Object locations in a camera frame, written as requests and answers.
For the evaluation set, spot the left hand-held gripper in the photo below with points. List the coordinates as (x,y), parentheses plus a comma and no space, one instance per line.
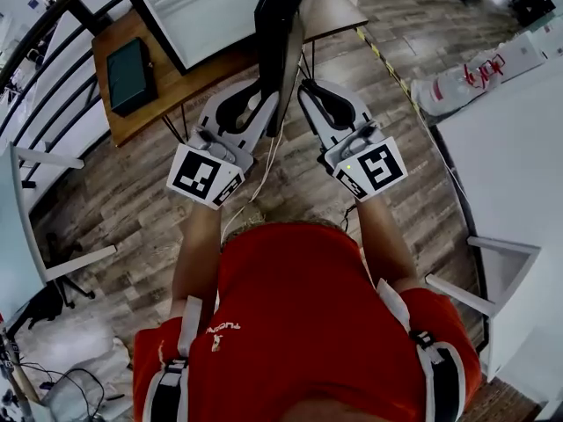
(206,172)

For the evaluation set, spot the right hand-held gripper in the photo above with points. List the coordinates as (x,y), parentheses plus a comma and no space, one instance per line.
(378,165)

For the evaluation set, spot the person's right forearm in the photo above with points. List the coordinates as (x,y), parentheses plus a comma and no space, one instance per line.
(387,244)

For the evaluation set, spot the person's left forearm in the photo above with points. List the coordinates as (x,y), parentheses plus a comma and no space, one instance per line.
(198,253)

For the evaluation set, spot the white mini fridge cabinet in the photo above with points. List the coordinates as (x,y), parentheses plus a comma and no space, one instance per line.
(206,16)

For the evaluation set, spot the wooden side table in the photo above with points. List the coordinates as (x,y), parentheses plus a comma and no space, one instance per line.
(184,82)

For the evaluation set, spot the yellow black floor tape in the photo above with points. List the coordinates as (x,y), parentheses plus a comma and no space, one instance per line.
(387,66)

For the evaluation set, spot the dark green box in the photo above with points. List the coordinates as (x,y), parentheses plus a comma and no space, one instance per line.
(129,77)

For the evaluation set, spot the clear plastic bag red print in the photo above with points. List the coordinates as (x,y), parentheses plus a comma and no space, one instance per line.
(448,88)

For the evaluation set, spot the large white table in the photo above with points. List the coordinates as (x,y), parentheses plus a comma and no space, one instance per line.
(510,169)

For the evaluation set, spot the black metal railing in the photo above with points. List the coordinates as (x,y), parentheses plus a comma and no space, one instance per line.
(53,77)

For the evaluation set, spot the white cardboard box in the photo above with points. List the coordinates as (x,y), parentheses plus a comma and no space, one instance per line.
(523,53)

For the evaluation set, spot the person's red shirt torso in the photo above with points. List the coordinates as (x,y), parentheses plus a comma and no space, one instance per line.
(303,315)

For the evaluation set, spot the black equipment case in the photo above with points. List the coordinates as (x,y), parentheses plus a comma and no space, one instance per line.
(534,7)

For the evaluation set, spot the black stand base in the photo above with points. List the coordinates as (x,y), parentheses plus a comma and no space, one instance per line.
(55,279)

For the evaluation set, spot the white plastic sheet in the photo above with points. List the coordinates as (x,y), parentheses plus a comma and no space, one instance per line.
(75,358)

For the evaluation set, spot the white table with open frame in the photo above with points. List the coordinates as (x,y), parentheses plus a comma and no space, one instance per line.
(17,235)

